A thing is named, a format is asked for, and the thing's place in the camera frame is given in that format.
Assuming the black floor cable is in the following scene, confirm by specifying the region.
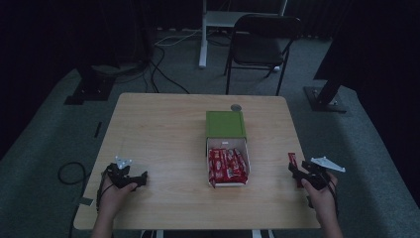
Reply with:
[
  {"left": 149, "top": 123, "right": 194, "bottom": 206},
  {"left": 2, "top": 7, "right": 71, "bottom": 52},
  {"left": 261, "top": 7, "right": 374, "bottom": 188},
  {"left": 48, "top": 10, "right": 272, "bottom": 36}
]
[{"left": 149, "top": 44, "right": 191, "bottom": 95}]

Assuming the dark object at top edge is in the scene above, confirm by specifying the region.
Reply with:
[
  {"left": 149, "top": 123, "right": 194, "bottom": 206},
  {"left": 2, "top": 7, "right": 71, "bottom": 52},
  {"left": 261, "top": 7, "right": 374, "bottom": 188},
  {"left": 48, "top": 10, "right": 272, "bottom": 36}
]
[{"left": 205, "top": 110, "right": 248, "bottom": 140}]

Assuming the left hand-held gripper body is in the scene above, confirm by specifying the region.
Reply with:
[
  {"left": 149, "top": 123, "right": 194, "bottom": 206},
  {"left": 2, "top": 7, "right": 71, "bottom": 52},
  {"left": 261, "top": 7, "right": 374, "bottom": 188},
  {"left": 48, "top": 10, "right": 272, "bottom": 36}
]
[{"left": 104, "top": 155, "right": 141, "bottom": 190}]

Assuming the person's right hand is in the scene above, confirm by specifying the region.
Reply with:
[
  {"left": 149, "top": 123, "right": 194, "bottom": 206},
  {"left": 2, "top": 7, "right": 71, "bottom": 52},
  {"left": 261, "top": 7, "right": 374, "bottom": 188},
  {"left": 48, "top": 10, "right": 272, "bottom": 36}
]
[{"left": 300, "top": 172, "right": 340, "bottom": 227}]

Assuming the white table leg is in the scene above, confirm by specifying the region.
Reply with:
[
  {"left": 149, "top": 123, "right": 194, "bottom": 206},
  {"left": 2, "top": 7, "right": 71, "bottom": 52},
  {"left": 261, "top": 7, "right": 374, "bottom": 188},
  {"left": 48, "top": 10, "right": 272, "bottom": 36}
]
[
  {"left": 140, "top": 229, "right": 165, "bottom": 238},
  {"left": 252, "top": 229, "right": 275, "bottom": 238}
]

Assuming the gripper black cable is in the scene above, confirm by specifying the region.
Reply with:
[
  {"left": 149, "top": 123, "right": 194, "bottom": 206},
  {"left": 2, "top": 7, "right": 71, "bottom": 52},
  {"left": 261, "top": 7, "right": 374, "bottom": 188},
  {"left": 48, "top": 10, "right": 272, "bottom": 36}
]
[
  {"left": 95, "top": 165, "right": 111, "bottom": 213},
  {"left": 325, "top": 173, "right": 341, "bottom": 217}
]

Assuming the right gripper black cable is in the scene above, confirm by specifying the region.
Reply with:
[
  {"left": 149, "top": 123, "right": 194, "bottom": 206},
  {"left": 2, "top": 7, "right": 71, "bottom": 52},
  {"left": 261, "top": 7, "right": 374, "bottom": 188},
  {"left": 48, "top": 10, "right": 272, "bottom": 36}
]
[{"left": 325, "top": 173, "right": 341, "bottom": 217}]

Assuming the dark curtain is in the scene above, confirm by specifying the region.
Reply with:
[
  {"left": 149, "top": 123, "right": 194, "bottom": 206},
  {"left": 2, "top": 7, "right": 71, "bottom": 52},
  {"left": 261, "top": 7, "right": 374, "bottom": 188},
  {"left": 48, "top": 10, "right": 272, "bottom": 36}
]
[
  {"left": 0, "top": 0, "right": 199, "bottom": 160},
  {"left": 286, "top": 0, "right": 420, "bottom": 209}
]

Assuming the red snack bar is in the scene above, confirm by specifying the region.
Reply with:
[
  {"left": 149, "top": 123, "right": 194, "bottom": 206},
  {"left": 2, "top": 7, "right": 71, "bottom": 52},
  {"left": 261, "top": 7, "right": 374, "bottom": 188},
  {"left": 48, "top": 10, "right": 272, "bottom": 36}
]
[{"left": 287, "top": 152, "right": 304, "bottom": 189}]

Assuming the white desk frame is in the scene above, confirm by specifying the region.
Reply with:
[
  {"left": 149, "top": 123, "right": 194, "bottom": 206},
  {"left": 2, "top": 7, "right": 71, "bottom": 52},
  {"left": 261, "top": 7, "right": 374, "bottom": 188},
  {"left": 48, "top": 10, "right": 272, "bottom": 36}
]
[{"left": 197, "top": 0, "right": 289, "bottom": 69}]

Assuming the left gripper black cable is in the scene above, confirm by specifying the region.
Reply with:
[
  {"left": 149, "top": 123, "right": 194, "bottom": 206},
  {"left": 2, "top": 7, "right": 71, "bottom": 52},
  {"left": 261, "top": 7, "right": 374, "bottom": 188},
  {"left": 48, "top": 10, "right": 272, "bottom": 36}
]
[{"left": 95, "top": 165, "right": 111, "bottom": 213}]

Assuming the person's left hand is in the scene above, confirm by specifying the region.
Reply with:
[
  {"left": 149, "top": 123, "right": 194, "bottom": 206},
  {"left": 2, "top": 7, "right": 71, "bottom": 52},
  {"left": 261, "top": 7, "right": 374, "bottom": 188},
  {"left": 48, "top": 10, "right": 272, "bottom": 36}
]
[{"left": 98, "top": 177, "right": 139, "bottom": 217}]

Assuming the black stand with base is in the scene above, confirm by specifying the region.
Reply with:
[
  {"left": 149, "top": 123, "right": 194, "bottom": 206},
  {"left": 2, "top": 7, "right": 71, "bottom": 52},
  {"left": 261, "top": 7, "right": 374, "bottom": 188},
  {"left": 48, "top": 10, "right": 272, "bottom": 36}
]
[
  {"left": 302, "top": 73, "right": 349, "bottom": 115},
  {"left": 63, "top": 62, "right": 117, "bottom": 106}
]

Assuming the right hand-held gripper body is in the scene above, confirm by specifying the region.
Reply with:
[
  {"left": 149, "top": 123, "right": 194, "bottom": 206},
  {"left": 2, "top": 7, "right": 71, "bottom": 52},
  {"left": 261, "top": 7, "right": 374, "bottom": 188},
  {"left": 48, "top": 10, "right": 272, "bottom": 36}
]
[{"left": 297, "top": 156, "right": 347, "bottom": 191}]

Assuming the pile of red snack packets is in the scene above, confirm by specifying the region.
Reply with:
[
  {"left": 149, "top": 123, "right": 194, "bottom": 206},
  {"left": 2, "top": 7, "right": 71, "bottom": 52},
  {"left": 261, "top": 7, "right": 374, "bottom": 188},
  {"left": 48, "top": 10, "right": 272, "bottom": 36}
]
[{"left": 207, "top": 147, "right": 249, "bottom": 188}]

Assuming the white floor cable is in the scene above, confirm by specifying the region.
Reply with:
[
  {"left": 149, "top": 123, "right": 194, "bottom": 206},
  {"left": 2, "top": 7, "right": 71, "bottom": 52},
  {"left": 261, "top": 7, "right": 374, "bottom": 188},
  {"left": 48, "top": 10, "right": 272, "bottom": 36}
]
[{"left": 154, "top": 29, "right": 203, "bottom": 48}]

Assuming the black looped cable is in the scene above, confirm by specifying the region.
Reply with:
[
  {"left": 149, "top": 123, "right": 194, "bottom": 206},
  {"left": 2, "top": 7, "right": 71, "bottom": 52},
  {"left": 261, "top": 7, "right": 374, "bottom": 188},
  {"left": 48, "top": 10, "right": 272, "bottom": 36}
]
[{"left": 56, "top": 161, "right": 88, "bottom": 186}]

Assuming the white drawer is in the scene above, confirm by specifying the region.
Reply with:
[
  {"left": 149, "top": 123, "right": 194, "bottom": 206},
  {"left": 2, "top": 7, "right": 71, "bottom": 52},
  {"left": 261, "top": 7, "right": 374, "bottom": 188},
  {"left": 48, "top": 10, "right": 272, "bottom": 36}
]
[{"left": 205, "top": 136, "right": 252, "bottom": 188}]

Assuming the black folding chair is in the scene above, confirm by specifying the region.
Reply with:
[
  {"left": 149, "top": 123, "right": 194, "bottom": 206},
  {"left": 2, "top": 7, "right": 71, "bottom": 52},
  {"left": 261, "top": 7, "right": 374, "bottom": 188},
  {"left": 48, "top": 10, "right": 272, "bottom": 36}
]
[{"left": 223, "top": 13, "right": 303, "bottom": 97}]

